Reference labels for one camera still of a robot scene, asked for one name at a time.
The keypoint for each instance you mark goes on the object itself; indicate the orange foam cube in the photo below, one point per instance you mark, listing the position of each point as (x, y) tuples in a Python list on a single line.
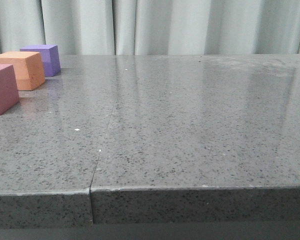
[(28, 67)]

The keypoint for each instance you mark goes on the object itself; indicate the grey pleated curtain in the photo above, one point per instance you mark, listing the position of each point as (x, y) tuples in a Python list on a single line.
[(152, 27)]

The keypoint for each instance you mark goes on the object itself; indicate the purple foam cube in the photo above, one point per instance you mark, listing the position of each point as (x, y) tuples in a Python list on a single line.
[(50, 57)]

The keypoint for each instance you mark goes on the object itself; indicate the pink foam cube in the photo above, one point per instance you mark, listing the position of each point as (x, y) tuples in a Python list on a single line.
[(9, 94)]

